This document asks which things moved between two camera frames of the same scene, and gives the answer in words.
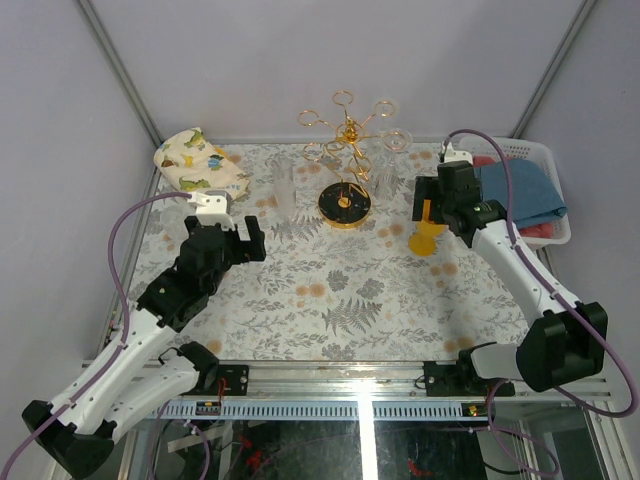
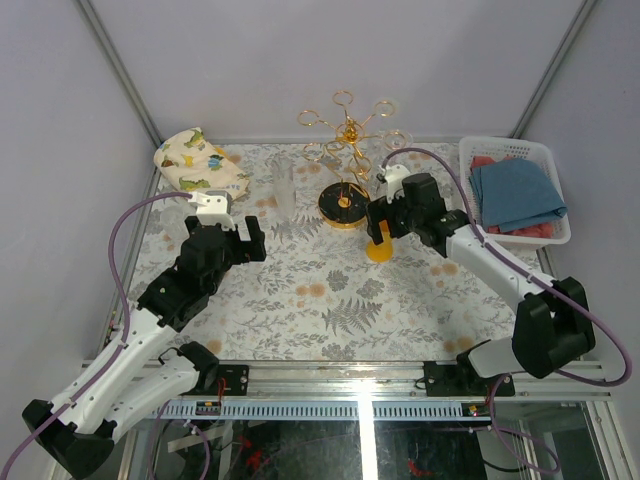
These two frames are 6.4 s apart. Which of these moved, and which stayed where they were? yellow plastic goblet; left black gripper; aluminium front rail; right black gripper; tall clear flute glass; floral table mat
Moved: yellow plastic goblet; right black gripper
Stayed: tall clear flute glass; floral table mat; left black gripper; aluminium front rail
